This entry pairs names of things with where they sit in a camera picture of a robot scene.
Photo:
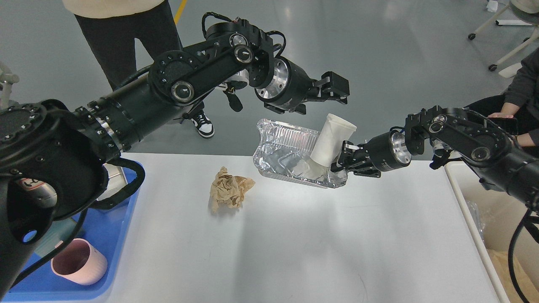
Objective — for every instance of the brown paper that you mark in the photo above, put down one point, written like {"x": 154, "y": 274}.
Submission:
{"x": 500, "y": 263}
{"x": 229, "y": 190}

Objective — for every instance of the white office chair left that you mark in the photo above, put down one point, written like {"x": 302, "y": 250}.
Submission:
{"x": 7, "y": 79}

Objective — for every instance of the white plastic bin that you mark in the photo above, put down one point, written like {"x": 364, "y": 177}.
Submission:
{"x": 492, "y": 218}

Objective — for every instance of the green ribbed cup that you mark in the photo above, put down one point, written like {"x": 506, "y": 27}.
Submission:
{"x": 58, "y": 232}

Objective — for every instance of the standing person beige top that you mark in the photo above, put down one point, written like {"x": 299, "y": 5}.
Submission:
{"x": 112, "y": 26}

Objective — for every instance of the steel rectangular container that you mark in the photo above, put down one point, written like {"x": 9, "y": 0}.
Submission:
{"x": 117, "y": 180}

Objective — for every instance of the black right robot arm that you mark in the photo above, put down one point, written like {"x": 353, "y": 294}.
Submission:
{"x": 485, "y": 147}

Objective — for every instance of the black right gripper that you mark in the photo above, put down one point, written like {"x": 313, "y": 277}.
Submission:
{"x": 386, "y": 152}

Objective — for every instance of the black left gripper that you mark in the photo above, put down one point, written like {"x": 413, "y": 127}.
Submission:
{"x": 291, "y": 87}

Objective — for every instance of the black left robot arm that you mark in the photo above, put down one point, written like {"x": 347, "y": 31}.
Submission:
{"x": 56, "y": 163}

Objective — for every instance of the seated person in black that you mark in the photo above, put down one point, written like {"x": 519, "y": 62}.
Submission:
{"x": 521, "y": 101}

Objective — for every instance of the brown paper in bin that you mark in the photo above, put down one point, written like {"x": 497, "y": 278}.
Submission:
{"x": 500, "y": 263}

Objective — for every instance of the white chair top right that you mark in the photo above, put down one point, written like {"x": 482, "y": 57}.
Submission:
{"x": 514, "y": 14}

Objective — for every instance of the cream paper cup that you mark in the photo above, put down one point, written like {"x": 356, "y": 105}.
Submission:
{"x": 329, "y": 142}

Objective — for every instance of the pink ribbed mug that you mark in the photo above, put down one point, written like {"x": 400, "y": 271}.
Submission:
{"x": 80, "y": 262}

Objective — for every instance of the aluminium foil tray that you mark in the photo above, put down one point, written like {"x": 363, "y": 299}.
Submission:
{"x": 284, "y": 152}

